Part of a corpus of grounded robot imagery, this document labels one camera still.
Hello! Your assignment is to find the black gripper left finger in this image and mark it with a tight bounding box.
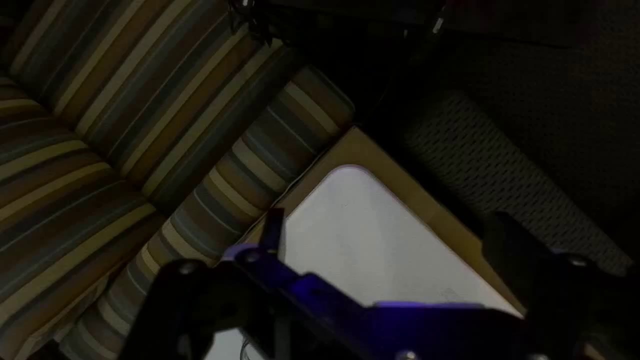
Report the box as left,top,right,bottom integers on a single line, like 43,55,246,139
118,207,376,360

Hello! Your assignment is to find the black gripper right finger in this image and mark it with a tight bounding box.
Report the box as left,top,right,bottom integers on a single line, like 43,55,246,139
483,211,640,360

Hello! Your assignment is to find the white plastic board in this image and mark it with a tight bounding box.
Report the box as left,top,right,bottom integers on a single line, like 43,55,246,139
206,164,526,360

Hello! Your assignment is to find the dark mesh panel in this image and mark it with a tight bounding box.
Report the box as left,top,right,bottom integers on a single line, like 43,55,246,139
398,86,636,277

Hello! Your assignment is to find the striped fabric sofa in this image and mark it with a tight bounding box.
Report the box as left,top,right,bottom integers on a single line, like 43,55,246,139
0,0,356,360

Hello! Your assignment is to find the white board with tan edge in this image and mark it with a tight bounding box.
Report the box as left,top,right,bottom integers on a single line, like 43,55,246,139
245,127,529,318

